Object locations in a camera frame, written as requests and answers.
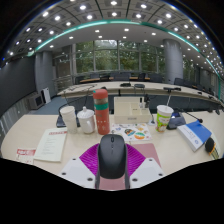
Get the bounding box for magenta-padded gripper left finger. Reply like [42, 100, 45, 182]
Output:
[58, 143, 102, 190]

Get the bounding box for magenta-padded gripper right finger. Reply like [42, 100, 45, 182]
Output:
[124, 143, 166, 190]

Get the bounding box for black computer mouse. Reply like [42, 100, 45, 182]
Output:
[97, 134, 128, 180]

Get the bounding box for pink printed mouse pad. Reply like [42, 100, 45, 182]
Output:
[88, 142, 162, 192]

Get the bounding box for white paper booklet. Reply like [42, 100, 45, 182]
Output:
[33, 127, 68, 163]

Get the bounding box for colourful sticker sheet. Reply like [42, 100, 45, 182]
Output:
[109, 123, 153, 143]

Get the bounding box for white lidded mug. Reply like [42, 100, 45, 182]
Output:
[76, 106, 97, 135]

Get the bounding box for white paper cup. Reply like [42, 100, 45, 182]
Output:
[59, 105, 79, 135]

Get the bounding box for black gooseneck desk microphone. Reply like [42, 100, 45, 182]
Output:
[166, 110, 204, 131]
[55, 87, 89, 129]

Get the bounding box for green printed paper cup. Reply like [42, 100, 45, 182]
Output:
[155, 104, 175, 134]

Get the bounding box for blue and white book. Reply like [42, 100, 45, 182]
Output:
[176, 119, 213, 153]

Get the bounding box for white cardboard box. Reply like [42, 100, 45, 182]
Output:
[113, 96, 153, 125]

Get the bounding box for red bottle with green band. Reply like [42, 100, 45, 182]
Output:
[92, 88, 111, 136]

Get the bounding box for black handheld microphone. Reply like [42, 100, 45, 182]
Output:
[204, 136, 221, 161]

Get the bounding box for white standing panel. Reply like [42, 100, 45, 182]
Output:
[40, 87, 52, 105]

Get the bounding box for long curved conference desk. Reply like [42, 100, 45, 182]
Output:
[57, 80, 224, 108]

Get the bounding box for dark office chairs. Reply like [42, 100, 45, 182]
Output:
[73, 70, 216, 97]

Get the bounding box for ceiling lights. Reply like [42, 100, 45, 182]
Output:
[8, 0, 216, 57]

